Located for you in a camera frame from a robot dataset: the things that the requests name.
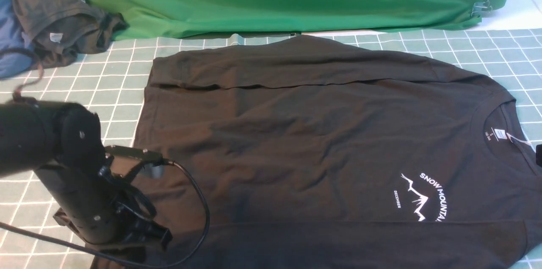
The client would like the green checkered tablecloth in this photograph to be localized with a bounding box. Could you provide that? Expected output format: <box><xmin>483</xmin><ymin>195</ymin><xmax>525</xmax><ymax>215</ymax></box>
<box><xmin>0</xmin><ymin>28</ymin><xmax>542</xmax><ymax>269</ymax></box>

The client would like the blue garment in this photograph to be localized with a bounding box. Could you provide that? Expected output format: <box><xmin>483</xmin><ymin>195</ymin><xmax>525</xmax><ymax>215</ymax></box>
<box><xmin>0</xmin><ymin>0</ymin><xmax>35</xmax><ymax>80</ymax></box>

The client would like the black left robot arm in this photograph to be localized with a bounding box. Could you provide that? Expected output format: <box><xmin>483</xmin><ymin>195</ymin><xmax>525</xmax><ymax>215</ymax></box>
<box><xmin>0</xmin><ymin>98</ymin><xmax>172</xmax><ymax>251</ymax></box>

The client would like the dark gray long-sleeved shirt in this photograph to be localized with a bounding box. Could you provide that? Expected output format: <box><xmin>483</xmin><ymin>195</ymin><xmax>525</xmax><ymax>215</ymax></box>
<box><xmin>134</xmin><ymin>36</ymin><xmax>541</xmax><ymax>269</ymax></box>

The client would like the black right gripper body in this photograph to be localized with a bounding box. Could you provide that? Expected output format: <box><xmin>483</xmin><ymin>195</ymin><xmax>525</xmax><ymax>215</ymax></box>
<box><xmin>535</xmin><ymin>144</ymin><xmax>542</xmax><ymax>167</ymax></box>

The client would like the metal binder clip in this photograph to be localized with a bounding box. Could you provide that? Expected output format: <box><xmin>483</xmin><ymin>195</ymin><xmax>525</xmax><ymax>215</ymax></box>
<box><xmin>470</xmin><ymin>0</ymin><xmax>493</xmax><ymax>17</ymax></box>

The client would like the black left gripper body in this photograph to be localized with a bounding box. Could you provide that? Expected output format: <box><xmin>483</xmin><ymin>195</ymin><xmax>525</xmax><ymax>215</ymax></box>
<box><xmin>53</xmin><ymin>184</ymin><xmax>172</xmax><ymax>251</ymax></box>

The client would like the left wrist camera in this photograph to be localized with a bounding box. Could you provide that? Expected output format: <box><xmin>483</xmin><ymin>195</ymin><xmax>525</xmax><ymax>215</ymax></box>
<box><xmin>105</xmin><ymin>145</ymin><xmax>166</xmax><ymax>181</ymax></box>

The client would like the dark crumpled garment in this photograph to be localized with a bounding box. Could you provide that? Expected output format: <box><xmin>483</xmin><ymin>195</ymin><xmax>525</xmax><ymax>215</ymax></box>
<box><xmin>12</xmin><ymin>0</ymin><xmax>128</xmax><ymax>69</ymax></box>

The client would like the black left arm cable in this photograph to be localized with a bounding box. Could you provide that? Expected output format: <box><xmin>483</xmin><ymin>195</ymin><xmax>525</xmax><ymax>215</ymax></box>
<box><xmin>0</xmin><ymin>160</ymin><xmax>211</xmax><ymax>269</ymax></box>

